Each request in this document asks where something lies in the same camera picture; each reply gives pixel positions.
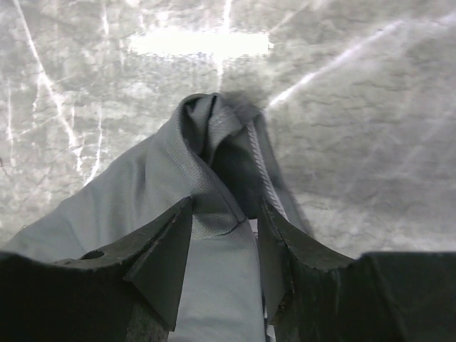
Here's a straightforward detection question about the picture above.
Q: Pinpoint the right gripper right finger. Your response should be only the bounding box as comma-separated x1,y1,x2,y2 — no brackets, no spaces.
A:
258,202,455,342

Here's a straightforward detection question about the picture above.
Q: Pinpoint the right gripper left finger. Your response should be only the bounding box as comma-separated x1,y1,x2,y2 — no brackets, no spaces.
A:
1,198,192,342

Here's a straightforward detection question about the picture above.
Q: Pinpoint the dark grey t shirt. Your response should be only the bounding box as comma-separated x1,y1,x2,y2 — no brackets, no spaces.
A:
5,93,311,341

